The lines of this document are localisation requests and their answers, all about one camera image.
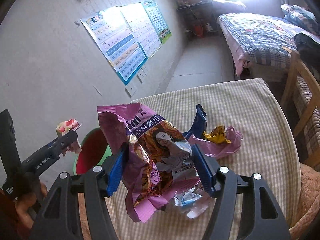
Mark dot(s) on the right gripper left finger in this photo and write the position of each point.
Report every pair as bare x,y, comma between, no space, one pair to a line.
75,206

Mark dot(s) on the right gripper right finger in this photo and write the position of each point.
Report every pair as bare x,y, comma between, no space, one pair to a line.
261,215

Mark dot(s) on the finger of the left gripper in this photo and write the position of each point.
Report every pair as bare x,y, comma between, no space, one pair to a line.
59,145

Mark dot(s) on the white red candy wrapper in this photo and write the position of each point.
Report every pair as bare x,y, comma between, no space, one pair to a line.
66,126

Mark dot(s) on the pink white paper wrapper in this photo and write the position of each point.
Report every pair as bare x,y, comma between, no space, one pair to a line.
199,207

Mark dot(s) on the pink plastic bag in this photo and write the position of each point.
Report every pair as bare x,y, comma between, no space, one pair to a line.
219,151

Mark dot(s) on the yellow snack wrapper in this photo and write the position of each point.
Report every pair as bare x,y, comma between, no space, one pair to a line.
217,135

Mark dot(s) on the dark blue snack wrapper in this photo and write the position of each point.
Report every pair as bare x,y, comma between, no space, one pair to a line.
199,125

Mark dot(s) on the purple snack bag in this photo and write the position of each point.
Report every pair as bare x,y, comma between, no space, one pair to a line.
159,165

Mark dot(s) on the light blue small wrapper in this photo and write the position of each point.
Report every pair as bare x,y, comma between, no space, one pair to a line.
186,198

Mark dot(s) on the green red trash bin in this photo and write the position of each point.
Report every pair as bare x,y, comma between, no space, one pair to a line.
94,151

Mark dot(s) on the beige checked table cloth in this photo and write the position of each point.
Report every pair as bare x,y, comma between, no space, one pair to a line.
260,141

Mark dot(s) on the orange fuzzy cushion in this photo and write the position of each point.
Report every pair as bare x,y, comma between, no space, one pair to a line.
308,204

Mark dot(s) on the wooden chair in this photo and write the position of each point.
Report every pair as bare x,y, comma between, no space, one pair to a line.
303,89

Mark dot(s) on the bed with checked quilt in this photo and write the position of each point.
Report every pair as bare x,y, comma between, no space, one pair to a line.
260,40

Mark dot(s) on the black clothing on chair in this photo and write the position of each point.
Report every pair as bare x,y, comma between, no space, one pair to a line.
308,49

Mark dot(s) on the red bucket on floor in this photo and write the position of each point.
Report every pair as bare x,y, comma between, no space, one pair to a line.
198,30

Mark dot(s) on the dark corner shelf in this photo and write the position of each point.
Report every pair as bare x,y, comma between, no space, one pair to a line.
201,13

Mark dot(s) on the blue patterned pillow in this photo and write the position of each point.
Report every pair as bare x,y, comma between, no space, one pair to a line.
301,18

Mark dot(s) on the purple pillow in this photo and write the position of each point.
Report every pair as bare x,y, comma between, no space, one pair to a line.
225,7

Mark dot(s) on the white wall socket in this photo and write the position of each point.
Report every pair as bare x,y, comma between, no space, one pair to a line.
141,75

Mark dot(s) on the blue pinyin wall poster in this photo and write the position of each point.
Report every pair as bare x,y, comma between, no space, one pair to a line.
117,42

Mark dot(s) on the white chart wall poster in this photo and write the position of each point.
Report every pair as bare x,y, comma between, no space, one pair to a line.
142,27

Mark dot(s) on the green wall poster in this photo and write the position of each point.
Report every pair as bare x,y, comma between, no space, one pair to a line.
157,20

